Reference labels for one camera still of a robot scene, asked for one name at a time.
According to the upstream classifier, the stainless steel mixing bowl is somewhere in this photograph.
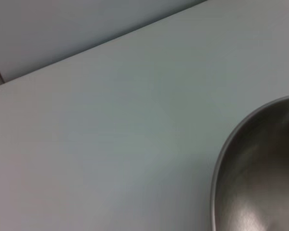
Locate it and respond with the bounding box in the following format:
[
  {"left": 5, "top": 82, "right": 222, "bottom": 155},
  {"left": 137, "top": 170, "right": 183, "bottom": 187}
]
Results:
[{"left": 210, "top": 94, "right": 289, "bottom": 231}]

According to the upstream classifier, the white foam board panel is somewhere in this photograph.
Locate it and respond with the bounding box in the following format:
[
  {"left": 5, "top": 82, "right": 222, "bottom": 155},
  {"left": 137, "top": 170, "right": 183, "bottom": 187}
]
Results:
[{"left": 0, "top": 0, "right": 208, "bottom": 81}]

